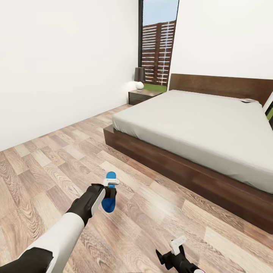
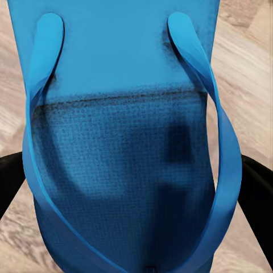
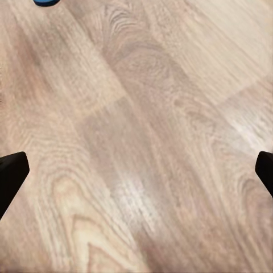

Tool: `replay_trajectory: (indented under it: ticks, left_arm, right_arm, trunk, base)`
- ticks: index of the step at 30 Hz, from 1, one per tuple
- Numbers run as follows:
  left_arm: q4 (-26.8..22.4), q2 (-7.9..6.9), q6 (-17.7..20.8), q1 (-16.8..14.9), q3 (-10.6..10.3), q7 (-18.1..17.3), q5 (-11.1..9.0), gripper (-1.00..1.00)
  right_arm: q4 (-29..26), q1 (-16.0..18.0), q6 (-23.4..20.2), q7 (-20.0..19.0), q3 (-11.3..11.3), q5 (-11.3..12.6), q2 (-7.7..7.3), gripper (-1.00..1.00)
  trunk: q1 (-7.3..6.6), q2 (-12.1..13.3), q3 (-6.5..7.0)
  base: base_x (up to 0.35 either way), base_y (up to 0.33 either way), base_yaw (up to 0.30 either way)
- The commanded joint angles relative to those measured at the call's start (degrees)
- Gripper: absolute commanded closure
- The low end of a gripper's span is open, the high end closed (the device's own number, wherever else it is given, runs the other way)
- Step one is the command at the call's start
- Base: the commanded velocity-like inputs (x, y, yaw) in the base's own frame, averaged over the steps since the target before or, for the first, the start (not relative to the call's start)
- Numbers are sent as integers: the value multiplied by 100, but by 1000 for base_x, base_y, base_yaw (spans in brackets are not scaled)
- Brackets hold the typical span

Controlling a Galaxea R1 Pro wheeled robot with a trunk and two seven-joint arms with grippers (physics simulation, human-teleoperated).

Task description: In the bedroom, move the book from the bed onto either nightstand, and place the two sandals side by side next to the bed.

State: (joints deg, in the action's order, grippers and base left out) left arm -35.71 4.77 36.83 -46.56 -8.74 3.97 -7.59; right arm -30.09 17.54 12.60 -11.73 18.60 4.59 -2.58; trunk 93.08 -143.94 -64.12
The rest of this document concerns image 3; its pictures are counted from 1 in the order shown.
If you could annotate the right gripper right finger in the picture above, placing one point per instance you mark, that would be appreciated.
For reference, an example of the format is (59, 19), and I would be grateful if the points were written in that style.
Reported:
(264, 169)

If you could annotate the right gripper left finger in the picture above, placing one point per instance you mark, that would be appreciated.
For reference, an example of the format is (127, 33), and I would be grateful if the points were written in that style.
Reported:
(14, 169)

